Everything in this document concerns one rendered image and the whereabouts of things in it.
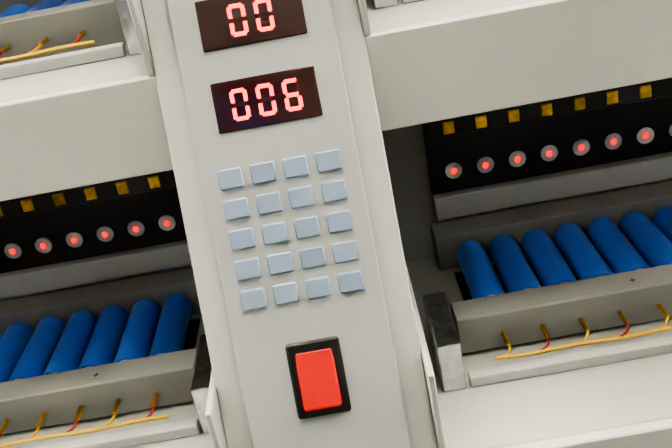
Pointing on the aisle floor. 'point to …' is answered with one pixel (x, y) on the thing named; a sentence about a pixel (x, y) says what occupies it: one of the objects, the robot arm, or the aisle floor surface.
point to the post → (378, 211)
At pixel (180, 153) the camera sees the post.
